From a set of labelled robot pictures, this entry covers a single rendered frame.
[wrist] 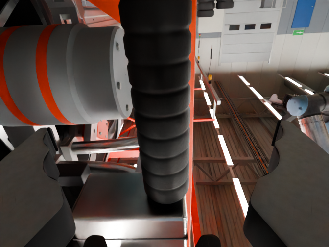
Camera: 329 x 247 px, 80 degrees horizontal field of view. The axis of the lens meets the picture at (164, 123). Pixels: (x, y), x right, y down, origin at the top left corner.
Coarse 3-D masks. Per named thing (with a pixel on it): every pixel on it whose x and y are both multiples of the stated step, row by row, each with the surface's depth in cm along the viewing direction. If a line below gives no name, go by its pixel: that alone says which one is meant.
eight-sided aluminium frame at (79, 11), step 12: (48, 0) 43; (60, 0) 44; (72, 0) 43; (60, 12) 45; (72, 12) 45; (84, 12) 48; (72, 132) 51; (84, 132) 51; (96, 132) 55; (84, 156) 49
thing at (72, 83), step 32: (0, 32) 24; (32, 32) 24; (64, 32) 23; (96, 32) 24; (0, 64) 22; (32, 64) 22; (64, 64) 22; (96, 64) 23; (0, 96) 23; (32, 96) 23; (64, 96) 23; (96, 96) 24; (128, 96) 30
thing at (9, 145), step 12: (0, 0) 39; (12, 0) 40; (24, 0) 42; (0, 12) 37; (12, 12) 44; (24, 12) 44; (36, 12) 44; (0, 24) 37; (12, 24) 46; (24, 24) 46; (36, 24) 46; (0, 132) 36; (60, 132) 52; (0, 144) 37; (0, 156) 49
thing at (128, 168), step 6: (54, 156) 34; (60, 156) 34; (60, 162) 34; (66, 162) 34; (72, 162) 34; (78, 162) 34; (84, 162) 33; (90, 162) 33; (96, 162) 33; (102, 162) 33; (108, 162) 33; (114, 162) 33; (90, 168) 33; (96, 168) 32; (102, 168) 32; (108, 168) 32; (114, 168) 32; (120, 168) 32; (126, 168) 32; (132, 168) 32
